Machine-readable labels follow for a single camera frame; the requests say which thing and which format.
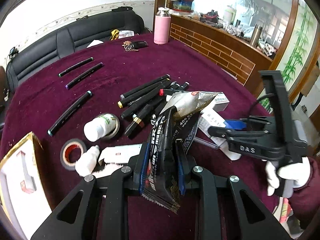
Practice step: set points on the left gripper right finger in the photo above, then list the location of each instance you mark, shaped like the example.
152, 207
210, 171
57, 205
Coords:
226, 204

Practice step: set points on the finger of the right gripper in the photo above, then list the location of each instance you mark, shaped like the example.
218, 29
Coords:
238, 123
222, 132

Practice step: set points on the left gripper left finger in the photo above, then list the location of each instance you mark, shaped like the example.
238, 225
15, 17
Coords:
98, 202

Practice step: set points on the blue white medicine box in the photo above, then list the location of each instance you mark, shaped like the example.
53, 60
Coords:
209, 117

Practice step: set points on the small white dropper bottle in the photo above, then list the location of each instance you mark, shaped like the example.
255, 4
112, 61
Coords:
87, 162

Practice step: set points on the black tape roll red core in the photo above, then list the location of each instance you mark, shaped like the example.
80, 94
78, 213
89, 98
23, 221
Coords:
71, 152

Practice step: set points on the black snack packet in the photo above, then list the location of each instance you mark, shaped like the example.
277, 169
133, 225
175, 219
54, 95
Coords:
165, 171

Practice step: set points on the black marker red cap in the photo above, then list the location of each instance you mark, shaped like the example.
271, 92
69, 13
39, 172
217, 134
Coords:
143, 101

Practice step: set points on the black marker yellow cap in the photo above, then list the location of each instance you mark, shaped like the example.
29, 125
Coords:
138, 94

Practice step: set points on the white medicine box barcode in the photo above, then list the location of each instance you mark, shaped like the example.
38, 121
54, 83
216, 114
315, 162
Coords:
219, 102

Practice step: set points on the grey red 502 glue box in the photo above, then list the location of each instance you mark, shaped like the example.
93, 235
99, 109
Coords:
26, 181

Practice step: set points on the white gloved right hand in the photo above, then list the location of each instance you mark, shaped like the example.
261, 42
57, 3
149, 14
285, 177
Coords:
299, 173

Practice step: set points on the gold white tray box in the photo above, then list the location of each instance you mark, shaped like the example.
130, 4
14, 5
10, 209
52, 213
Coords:
22, 194

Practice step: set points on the wooden headboard shelf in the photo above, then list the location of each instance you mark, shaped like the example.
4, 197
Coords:
208, 33

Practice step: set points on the black marker grey cap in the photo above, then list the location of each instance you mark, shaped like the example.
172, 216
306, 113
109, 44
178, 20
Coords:
130, 92

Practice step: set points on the steel thermos cup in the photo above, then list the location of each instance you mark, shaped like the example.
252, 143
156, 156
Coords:
255, 35

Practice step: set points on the black marker teal cap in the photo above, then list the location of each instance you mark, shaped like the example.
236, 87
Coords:
69, 112

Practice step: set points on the white pill bottle green label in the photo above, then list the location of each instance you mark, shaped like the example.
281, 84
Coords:
90, 130

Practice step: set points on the pink thermos bottle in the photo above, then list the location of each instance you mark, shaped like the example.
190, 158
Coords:
162, 26

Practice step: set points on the black marker purple cap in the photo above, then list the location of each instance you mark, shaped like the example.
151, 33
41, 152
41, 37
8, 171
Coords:
83, 75

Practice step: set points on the yellow object on sofa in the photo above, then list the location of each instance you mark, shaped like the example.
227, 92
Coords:
114, 34

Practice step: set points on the black marker green cap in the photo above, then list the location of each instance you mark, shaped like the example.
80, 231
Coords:
75, 66

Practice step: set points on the black leather sofa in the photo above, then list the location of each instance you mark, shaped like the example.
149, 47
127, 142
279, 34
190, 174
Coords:
70, 39

